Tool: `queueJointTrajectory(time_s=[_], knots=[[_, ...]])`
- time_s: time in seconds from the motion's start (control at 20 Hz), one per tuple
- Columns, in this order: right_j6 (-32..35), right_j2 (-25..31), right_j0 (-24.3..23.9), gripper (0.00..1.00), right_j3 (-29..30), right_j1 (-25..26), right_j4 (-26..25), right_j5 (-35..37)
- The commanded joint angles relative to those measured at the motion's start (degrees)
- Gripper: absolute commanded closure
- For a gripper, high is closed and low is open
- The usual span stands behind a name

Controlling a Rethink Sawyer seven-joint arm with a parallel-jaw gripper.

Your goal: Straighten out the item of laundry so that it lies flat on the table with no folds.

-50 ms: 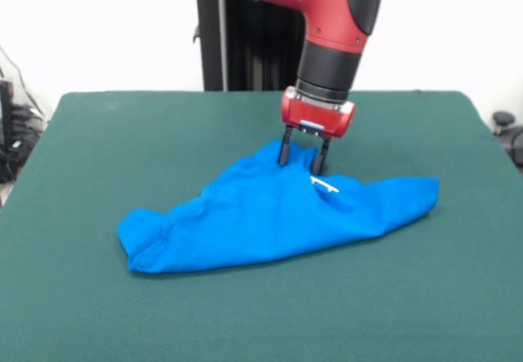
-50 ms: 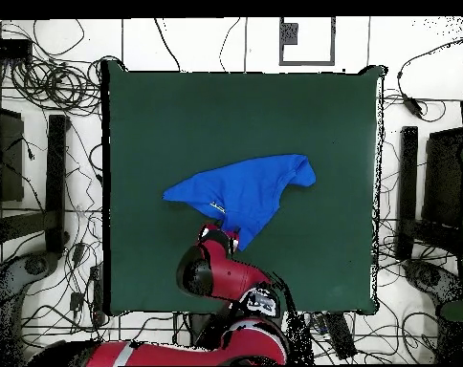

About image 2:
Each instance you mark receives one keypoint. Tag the grey square floor frame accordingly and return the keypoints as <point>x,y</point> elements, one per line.
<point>307,62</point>

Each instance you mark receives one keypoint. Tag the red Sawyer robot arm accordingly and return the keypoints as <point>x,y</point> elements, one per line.
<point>224,275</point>

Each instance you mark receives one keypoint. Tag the blue shirt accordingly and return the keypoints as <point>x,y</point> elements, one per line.
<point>246,187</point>

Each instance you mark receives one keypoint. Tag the black power strip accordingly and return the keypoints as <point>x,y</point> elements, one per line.
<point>340,336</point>
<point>97,294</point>

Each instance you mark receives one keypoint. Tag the dark green table cloth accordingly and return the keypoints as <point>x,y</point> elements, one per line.
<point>216,114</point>

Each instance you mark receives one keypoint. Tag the black equipment box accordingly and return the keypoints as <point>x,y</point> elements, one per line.
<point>444,179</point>
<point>7,160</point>

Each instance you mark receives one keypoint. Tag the black power adapter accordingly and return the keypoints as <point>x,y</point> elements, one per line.
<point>412,105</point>

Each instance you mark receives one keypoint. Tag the flat black box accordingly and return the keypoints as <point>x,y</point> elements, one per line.
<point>7,47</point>

